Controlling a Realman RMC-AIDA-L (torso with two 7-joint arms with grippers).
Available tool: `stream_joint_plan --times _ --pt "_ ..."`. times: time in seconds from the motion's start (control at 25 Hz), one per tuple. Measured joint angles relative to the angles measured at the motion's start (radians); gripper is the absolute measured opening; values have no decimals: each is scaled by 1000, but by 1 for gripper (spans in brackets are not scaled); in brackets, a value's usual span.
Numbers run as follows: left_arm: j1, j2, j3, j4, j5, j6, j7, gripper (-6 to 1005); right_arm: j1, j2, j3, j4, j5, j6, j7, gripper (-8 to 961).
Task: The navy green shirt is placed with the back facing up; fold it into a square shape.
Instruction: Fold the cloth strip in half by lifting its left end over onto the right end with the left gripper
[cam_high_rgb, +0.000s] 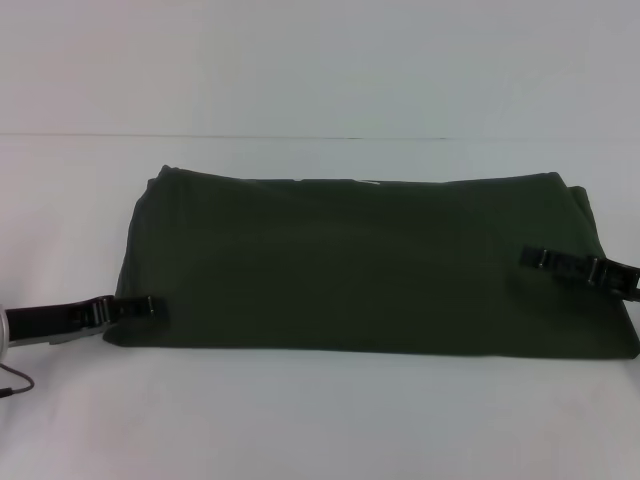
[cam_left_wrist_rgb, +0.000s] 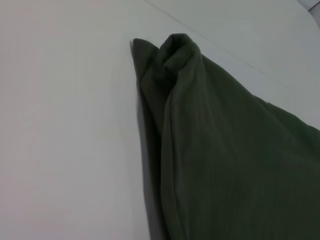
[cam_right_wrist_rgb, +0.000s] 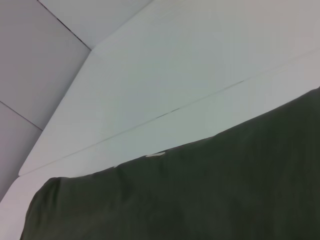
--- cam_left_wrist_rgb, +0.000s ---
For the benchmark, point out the dark green shirt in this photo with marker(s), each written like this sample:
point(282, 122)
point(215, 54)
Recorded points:
point(225, 150)

